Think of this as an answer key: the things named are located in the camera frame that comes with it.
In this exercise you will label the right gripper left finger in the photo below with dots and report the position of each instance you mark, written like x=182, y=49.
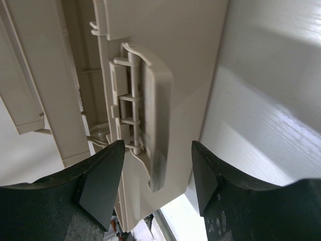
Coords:
x=75, y=195

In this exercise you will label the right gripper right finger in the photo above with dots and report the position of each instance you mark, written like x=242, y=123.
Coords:
x=237, y=206

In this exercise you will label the beige plastic toolbox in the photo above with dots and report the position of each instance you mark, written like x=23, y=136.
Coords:
x=80, y=75

